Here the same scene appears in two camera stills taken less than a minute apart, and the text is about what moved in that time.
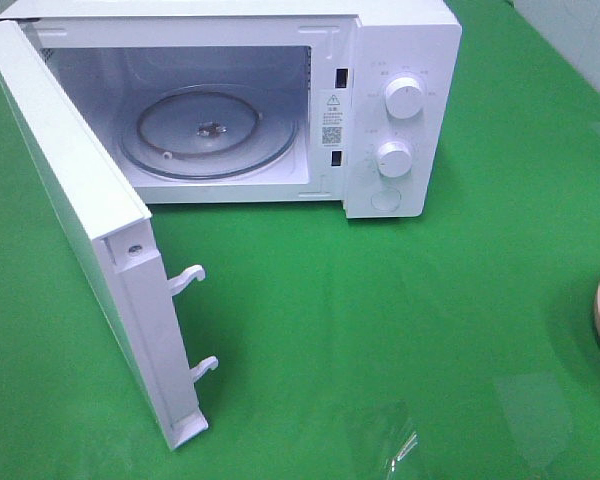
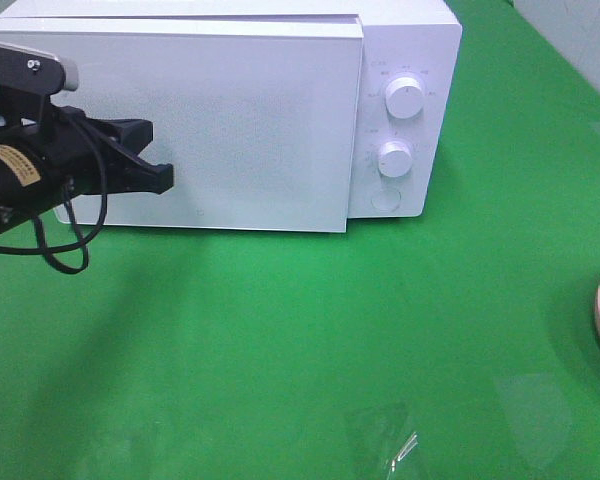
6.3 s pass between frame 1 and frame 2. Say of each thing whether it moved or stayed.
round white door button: stayed
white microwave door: moved
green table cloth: stayed
